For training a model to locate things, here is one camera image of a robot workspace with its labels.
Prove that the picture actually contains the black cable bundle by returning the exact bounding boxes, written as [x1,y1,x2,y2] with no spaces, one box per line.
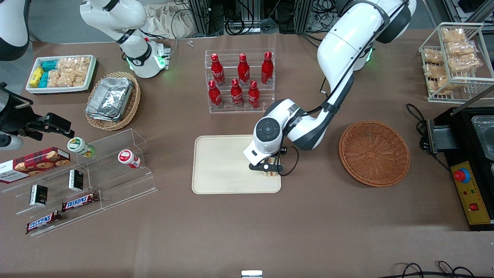
[210,0,336,36]

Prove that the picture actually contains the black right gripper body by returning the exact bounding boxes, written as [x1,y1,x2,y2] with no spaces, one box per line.
[0,83,47,136]

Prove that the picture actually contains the yellow control panel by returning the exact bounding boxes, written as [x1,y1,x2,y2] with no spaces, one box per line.
[450,161,493,225]

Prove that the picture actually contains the aluminium frame post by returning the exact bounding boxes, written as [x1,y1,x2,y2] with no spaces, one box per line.
[188,0,211,38]

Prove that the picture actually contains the bagged fried snack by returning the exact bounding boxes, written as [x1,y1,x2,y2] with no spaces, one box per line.
[426,75,464,94]
[446,41,476,56]
[423,49,445,65]
[441,28,467,43]
[424,63,447,79]
[448,53,482,73]

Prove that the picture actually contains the green lid cup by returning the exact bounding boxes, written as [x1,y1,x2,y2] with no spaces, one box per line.
[67,137,95,158]

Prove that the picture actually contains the aluminium foil tray stack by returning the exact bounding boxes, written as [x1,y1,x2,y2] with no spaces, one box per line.
[85,76,134,122]

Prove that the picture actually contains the clear acrylic bottle rack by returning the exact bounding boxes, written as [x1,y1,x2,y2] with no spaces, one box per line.
[205,48,275,114]

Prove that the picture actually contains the snickers bar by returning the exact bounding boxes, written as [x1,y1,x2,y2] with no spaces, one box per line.
[61,192,99,212]
[25,210,63,235]

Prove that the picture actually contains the small black box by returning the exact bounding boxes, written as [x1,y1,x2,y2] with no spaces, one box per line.
[29,185,49,206]
[68,169,84,192]

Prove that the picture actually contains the plastic sandwich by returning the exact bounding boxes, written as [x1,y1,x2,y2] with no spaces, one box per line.
[262,156,281,177]

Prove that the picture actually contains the red lid cup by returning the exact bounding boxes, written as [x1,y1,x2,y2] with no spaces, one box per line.
[118,149,142,169]

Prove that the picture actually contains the black box with metal plate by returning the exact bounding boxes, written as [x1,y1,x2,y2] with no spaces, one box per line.
[426,119,460,154]

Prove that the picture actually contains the black floor cables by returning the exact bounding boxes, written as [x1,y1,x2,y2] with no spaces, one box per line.
[386,261,476,278]

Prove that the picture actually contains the red cola bottle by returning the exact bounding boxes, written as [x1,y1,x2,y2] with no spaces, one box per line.
[230,78,244,108]
[237,53,250,86]
[211,53,225,86]
[248,80,261,109]
[261,51,274,85]
[208,80,223,109]

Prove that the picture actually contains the steel pan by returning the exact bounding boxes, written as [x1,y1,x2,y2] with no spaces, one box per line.
[471,115,494,161]

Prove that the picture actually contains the cream plastic tray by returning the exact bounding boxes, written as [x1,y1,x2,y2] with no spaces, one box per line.
[192,135,282,195]

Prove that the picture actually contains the round brown wicker basket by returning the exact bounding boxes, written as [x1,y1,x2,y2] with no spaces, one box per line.
[339,120,411,188]

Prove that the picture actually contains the yellow snack box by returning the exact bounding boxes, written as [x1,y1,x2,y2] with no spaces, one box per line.
[30,67,44,87]

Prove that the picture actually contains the red cookie box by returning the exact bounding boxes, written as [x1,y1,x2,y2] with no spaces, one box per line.
[0,147,71,184]

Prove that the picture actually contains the black power cable with plug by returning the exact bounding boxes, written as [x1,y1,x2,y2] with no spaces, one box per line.
[405,103,451,171]

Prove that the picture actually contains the white rectangular snack tray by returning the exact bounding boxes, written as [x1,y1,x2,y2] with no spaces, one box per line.
[25,54,97,95]

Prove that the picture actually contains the beige cloth bag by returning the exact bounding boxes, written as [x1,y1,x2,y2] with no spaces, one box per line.
[145,3,202,39]

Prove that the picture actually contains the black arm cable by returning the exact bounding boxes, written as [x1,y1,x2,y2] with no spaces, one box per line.
[281,0,409,177]

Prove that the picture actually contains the grey metal frame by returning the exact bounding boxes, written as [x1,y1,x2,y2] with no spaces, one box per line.
[442,0,494,24]

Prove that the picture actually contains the white wire rack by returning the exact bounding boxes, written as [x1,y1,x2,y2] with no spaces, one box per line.
[418,22,494,104]

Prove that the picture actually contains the clear acrylic step display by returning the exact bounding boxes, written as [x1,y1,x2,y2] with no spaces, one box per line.
[0,128,158,237]

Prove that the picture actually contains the oval tan wicker basket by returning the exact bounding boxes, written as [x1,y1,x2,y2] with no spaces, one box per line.
[85,71,141,132]

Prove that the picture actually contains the black appliance housing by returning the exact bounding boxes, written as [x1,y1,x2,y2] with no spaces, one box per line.
[434,88,494,232]

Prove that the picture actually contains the clear bag of crackers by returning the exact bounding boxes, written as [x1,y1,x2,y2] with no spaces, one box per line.
[57,57,78,72]
[64,71,89,87]
[75,56,92,74]
[47,69,64,88]

